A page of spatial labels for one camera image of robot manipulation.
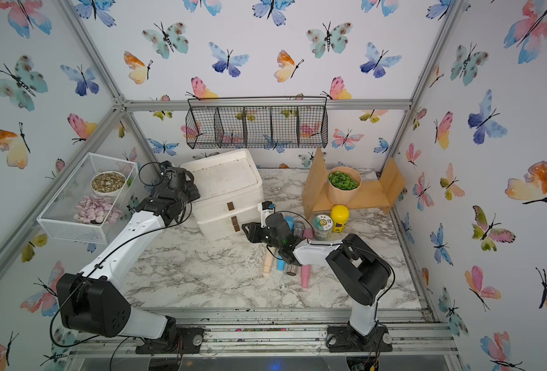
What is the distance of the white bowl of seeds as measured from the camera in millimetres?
710

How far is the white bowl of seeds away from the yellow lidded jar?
0.75m

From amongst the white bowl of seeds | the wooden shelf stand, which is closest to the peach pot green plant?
the wooden shelf stand

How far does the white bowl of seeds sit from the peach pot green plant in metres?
0.72

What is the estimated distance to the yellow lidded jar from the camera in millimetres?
946

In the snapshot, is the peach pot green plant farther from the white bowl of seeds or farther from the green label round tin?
the white bowl of seeds

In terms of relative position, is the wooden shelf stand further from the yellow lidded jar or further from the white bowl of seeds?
the white bowl of seeds

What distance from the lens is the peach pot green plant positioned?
916 mm
